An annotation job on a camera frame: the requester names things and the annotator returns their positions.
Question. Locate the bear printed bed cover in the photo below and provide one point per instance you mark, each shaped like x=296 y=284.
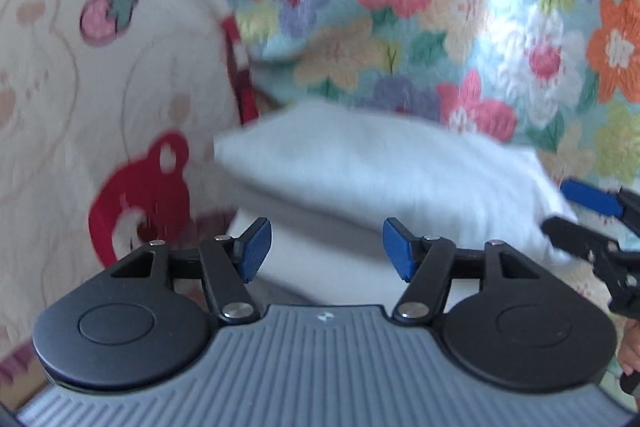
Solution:
x=75 y=107

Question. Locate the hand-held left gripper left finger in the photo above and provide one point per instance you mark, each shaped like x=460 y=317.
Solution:
x=255 y=247

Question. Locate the light grey printed t-shirt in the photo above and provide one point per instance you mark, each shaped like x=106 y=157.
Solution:
x=375 y=167

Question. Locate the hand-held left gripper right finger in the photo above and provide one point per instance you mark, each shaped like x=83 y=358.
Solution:
x=397 y=249

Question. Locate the person's right hand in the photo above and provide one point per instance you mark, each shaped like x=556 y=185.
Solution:
x=632 y=352

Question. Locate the floral quilt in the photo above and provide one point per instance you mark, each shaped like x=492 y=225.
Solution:
x=450 y=7

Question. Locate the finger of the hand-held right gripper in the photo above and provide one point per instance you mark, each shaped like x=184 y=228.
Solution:
x=570 y=234
x=590 y=198

